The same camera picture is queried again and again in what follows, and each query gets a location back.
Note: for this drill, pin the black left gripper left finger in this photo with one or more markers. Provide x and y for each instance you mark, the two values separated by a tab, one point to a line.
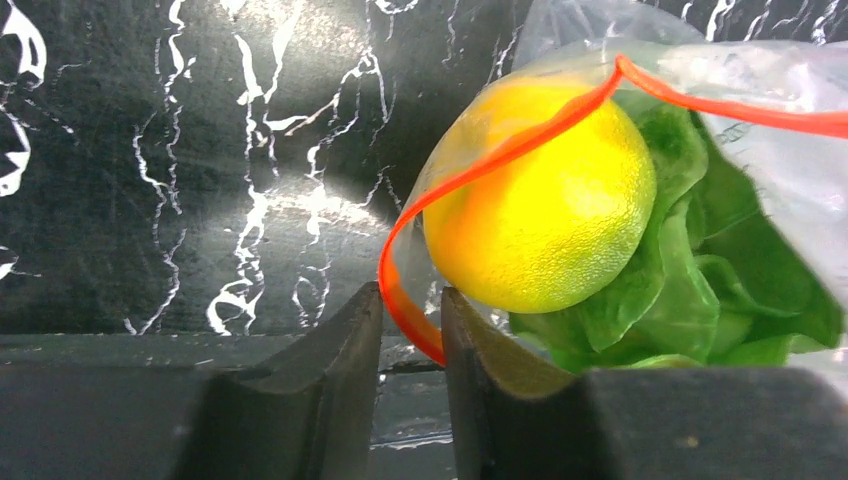
304	413

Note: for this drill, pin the green lettuce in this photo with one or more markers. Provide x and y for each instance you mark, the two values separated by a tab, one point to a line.
711	283

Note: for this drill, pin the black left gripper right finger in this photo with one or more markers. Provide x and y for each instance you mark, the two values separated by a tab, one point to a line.
516	416

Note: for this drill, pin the clear zip bag orange zipper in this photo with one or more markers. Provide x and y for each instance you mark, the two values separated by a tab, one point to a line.
775	109

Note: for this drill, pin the green yellow mango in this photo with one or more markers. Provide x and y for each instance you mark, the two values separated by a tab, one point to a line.
553	227

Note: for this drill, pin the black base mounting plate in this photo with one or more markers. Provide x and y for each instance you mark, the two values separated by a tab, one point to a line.
411	406

